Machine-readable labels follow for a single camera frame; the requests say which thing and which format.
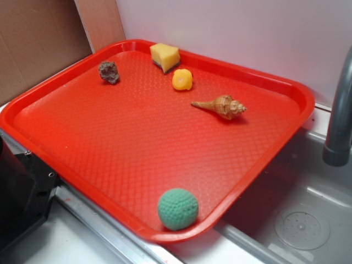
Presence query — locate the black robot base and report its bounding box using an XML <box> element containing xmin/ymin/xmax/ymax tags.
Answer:
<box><xmin>1</xmin><ymin>139</ymin><xmax>59</xmax><ymax>253</ymax></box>

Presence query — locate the grey brown rock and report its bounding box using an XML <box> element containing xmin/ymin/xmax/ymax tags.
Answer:
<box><xmin>98</xmin><ymin>61</ymin><xmax>119</xmax><ymax>85</ymax></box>

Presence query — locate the red plastic tray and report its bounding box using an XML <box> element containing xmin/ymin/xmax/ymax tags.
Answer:
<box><xmin>1</xmin><ymin>40</ymin><xmax>315</xmax><ymax>244</ymax></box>

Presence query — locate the orange yellow rubber toy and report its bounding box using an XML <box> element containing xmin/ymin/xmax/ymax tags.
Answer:
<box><xmin>172</xmin><ymin>69</ymin><xmax>193</xmax><ymax>91</ymax></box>

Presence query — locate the brown spiral seashell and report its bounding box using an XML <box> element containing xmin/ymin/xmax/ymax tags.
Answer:
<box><xmin>191</xmin><ymin>95</ymin><xmax>247</xmax><ymax>120</ymax></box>

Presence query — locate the yellow sponge piece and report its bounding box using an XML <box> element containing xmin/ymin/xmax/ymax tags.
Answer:
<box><xmin>150</xmin><ymin>43</ymin><xmax>180</xmax><ymax>74</ymax></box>

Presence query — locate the green crocheted ball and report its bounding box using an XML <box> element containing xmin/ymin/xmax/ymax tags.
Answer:
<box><xmin>157</xmin><ymin>188</ymin><xmax>199</xmax><ymax>231</ymax></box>

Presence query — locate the grey toy sink basin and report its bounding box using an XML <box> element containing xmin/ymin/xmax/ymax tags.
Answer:
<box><xmin>169</xmin><ymin>129</ymin><xmax>351</xmax><ymax>263</ymax></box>

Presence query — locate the grey faucet spout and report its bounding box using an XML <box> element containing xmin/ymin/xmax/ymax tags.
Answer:
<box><xmin>322</xmin><ymin>50</ymin><xmax>351</xmax><ymax>167</ymax></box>

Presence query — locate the brown cardboard sheet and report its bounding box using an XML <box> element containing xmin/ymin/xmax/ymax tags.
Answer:
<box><xmin>1</xmin><ymin>1</ymin><xmax>125</xmax><ymax>105</ymax></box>

